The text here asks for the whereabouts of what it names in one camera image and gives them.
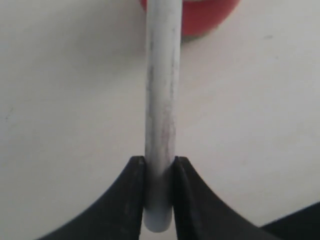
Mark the small red drum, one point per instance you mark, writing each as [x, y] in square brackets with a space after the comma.
[200, 17]

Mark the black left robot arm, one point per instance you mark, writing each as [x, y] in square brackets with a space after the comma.
[303, 224]

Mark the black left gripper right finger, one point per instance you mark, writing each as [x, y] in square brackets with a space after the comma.
[200, 214]

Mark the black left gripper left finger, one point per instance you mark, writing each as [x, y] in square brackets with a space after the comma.
[116, 215]

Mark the white drumstick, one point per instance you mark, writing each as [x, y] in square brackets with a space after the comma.
[163, 46]

